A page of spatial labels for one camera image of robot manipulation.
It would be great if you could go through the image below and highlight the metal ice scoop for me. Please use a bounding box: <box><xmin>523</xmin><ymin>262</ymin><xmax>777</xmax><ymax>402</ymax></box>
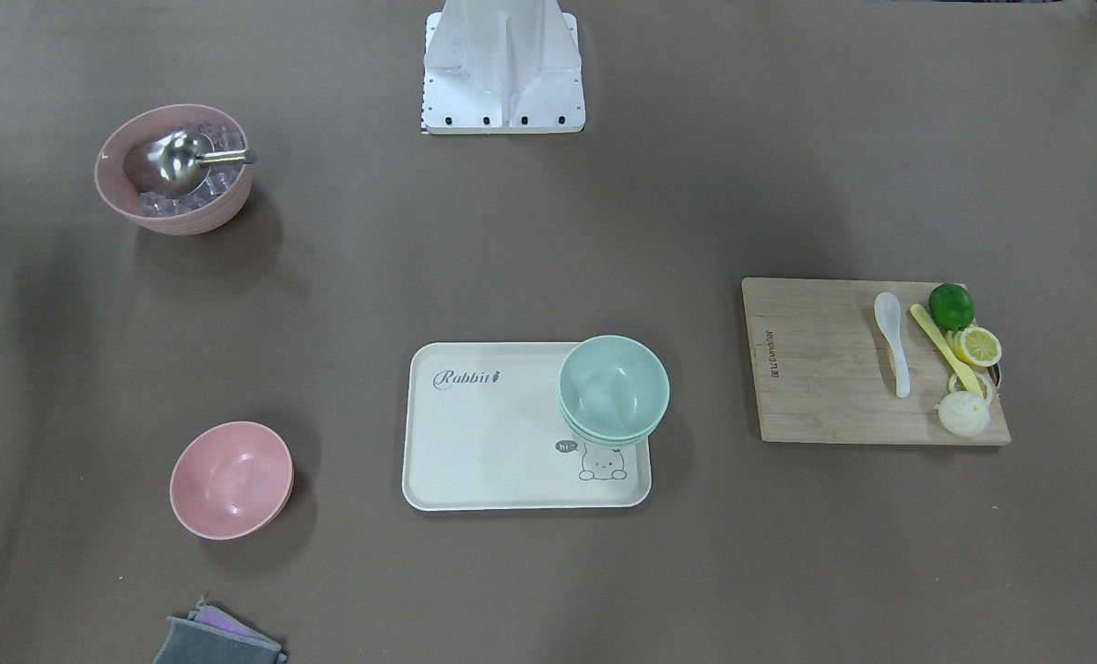
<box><xmin>123</xmin><ymin>130</ymin><xmax>257</xmax><ymax>198</ymax></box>

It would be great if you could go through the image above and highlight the grey folded cloth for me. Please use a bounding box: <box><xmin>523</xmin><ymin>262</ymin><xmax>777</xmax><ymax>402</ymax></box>
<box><xmin>152</xmin><ymin>617</ymin><xmax>289</xmax><ymax>663</ymax></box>

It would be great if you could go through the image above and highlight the yellow plastic spoon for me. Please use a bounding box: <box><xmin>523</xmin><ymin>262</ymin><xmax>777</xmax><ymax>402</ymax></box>
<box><xmin>908</xmin><ymin>302</ymin><xmax>987</xmax><ymax>398</ymax></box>

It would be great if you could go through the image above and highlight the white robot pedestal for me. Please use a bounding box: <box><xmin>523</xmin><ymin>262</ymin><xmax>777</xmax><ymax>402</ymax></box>
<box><xmin>419</xmin><ymin>1</ymin><xmax>587</xmax><ymax>136</ymax></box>

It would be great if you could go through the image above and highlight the purple cloth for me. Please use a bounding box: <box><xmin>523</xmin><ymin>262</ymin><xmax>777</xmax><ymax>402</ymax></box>
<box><xmin>186</xmin><ymin>599</ymin><xmax>274</xmax><ymax>643</ymax></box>

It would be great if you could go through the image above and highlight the green bowl stack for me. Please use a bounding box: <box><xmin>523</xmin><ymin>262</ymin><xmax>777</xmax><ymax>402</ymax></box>
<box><xmin>557</xmin><ymin>335</ymin><xmax>671</xmax><ymax>448</ymax></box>

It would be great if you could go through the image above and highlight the green lime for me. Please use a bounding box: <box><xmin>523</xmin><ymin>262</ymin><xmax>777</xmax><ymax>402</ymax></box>
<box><xmin>927</xmin><ymin>282</ymin><xmax>975</xmax><ymax>331</ymax></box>

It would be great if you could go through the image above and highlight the wooden cutting board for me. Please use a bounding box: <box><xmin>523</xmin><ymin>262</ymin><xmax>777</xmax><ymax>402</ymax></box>
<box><xmin>740</xmin><ymin>277</ymin><xmax>1013</xmax><ymax>446</ymax></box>

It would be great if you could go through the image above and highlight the lemon half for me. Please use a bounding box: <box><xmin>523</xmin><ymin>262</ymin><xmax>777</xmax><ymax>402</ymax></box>
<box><xmin>950</xmin><ymin>325</ymin><xmax>1003</xmax><ymax>367</ymax></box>

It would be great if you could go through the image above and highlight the cream rabbit tray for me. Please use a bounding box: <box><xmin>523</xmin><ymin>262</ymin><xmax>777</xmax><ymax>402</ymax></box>
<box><xmin>402</xmin><ymin>344</ymin><xmax>653</xmax><ymax>513</ymax></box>

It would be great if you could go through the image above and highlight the pink bowl with ice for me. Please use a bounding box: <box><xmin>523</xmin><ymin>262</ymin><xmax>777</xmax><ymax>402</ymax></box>
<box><xmin>93</xmin><ymin>102</ymin><xmax>257</xmax><ymax>236</ymax></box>

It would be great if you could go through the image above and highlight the lemon slice ring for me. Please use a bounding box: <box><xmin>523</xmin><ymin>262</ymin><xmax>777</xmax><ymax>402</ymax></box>
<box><xmin>949</xmin><ymin>369</ymin><xmax>997</xmax><ymax>405</ymax></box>

